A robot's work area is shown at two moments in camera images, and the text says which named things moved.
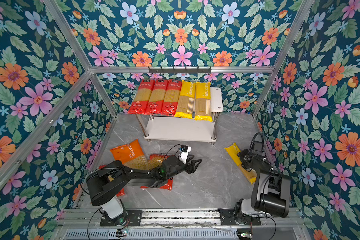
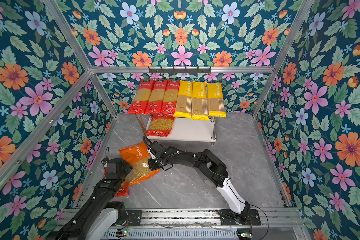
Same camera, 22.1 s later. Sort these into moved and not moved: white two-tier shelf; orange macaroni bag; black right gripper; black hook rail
Moved: black right gripper; orange macaroni bag
Not moved: white two-tier shelf; black hook rail
